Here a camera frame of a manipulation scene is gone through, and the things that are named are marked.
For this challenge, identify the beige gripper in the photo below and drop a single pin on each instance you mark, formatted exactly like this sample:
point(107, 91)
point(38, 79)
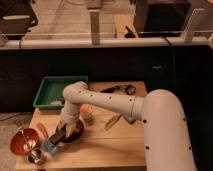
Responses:
point(68, 117)

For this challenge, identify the dark eraser block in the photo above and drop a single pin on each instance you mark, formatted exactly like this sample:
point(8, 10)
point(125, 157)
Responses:
point(57, 136)

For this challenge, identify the purple bowl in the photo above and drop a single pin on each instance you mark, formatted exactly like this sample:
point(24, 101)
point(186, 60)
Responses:
point(76, 133)

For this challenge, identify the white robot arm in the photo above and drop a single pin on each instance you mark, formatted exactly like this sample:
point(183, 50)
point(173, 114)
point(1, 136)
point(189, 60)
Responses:
point(167, 142)

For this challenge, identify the orange red bowl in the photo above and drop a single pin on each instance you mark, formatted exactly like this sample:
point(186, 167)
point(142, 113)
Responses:
point(18, 146)

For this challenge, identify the orange carrot toy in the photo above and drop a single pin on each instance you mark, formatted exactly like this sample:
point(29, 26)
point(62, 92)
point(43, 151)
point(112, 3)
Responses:
point(43, 130)

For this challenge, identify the white object in tray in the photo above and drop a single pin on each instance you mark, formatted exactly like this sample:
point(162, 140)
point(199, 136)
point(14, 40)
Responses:
point(57, 102)

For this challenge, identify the orange topped small jar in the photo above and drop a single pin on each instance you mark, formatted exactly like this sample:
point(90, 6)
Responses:
point(86, 113)

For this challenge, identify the green plastic tray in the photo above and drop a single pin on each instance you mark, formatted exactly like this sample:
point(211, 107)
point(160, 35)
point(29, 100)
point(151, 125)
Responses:
point(51, 89)

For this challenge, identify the small steel cup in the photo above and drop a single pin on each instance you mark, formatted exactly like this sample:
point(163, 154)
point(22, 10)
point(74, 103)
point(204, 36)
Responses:
point(36, 156)

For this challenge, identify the metal spoon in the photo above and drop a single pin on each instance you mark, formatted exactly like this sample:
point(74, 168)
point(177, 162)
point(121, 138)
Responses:
point(21, 130)

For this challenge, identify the yellow green banana toy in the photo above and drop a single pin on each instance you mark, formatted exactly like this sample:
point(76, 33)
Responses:
point(112, 122)

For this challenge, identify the blue sponge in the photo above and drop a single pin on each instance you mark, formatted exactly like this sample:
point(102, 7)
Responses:
point(130, 120)

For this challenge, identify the black glasses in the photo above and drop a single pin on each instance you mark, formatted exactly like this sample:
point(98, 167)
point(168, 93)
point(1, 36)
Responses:
point(128, 89)

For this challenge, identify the black monitor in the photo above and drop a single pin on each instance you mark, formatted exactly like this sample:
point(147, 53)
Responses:
point(155, 18)

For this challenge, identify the grey metal post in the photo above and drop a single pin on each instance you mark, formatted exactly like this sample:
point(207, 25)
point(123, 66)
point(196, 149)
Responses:
point(95, 29)

